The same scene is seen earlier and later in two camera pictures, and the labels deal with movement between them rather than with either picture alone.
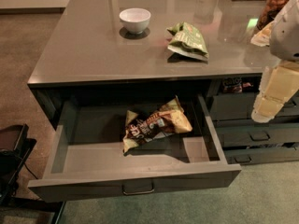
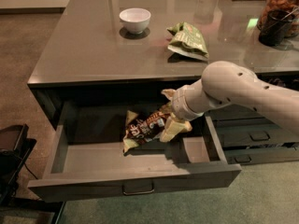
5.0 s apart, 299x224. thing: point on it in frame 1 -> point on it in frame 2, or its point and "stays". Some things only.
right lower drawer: (259, 156) stays
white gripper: (286, 36) -> (179, 105)
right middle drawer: (258, 134) stays
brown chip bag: (152, 125) stays
